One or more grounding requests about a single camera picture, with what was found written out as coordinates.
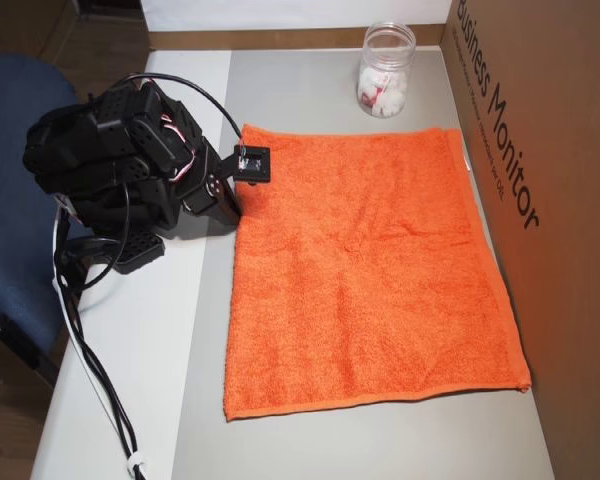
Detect clear jar with white cubes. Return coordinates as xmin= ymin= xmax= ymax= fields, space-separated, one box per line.
xmin=355 ymin=21 xmax=417 ymax=119

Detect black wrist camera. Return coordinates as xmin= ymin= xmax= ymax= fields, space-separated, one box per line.
xmin=219 ymin=143 xmax=273 ymax=186

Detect grey table mat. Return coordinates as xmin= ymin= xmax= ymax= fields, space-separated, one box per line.
xmin=171 ymin=48 xmax=556 ymax=480

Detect blue office chair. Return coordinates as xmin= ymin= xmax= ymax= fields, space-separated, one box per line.
xmin=0 ymin=53 xmax=89 ymax=387

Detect black table clamp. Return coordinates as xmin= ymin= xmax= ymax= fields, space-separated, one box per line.
xmin=54 ymin=234 xmax=124 ymax=291

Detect black power cable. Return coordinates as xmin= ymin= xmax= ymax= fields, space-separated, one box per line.
xmin=53 ymin=199 xmax=154 ymax=480

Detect brown cardboard strip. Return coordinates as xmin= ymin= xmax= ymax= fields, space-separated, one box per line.
xmin=147 ymin=22 xmax=454 ymax=52

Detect brown cardboard monitor box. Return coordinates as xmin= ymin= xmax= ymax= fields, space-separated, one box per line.
xmin=442 ymin=0 xmax=600 ymax=480

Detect black camera cable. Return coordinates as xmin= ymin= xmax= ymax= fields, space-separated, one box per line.
xmin=124 ymin=73 xmax=245 ymax=151

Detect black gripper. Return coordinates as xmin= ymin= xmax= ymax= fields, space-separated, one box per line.
xmin=178 ymin=141 xmax=244 ymax=227

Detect orange terry towel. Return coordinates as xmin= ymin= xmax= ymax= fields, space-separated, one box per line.
xmin=223 ymin=123 xmax=533 ymax=424

